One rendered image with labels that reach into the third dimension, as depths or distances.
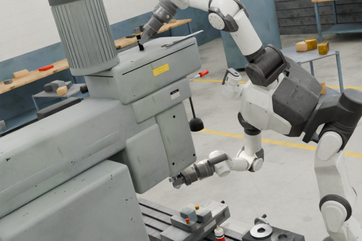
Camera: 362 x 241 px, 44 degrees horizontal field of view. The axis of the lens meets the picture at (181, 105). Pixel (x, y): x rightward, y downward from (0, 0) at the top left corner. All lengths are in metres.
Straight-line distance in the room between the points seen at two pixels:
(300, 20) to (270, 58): 8.52
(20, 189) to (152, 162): 0.57
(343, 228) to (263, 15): 6.05
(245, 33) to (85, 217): 0.92
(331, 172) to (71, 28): 1.25
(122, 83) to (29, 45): 7.17
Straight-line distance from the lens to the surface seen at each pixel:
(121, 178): 1.71
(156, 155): 1.94
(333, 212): 2.18
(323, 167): 2.09
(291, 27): 10.59
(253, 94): 1.98
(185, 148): 2.08
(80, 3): 1.74
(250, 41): 1.84
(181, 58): 1.98
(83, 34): 1.75
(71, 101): 2.15
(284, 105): 1.98
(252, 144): 2.37
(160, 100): 1.92
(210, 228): 2.32
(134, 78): 1.82
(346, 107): 1.97
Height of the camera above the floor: 2.24
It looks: 18 degrees down
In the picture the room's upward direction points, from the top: 14 degrees counter-clockwise
